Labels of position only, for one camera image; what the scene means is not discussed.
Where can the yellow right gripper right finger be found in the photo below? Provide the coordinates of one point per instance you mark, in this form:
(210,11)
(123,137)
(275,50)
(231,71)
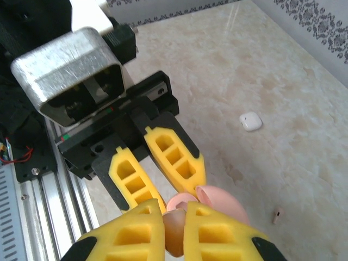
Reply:
(217,239)

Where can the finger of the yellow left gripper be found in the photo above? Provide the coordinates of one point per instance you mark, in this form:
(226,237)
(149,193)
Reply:
(197,171)
(150,187)

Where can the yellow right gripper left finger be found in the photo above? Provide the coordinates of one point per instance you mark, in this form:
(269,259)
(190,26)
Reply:
(122,239)

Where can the pink round charging case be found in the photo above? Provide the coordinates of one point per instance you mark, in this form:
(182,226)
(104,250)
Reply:
(225,204)

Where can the white square charging case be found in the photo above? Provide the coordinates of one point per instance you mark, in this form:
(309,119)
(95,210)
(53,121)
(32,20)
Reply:
(250,121)

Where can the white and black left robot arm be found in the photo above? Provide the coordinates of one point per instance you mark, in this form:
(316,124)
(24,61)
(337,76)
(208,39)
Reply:
(24,68)

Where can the aluminium mounting rail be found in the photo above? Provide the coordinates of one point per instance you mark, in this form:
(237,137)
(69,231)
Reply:
(54,217)

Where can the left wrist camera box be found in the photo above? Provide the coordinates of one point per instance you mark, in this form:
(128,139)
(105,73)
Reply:
(68,59)

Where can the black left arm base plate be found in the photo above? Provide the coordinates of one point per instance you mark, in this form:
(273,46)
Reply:
(35,163)

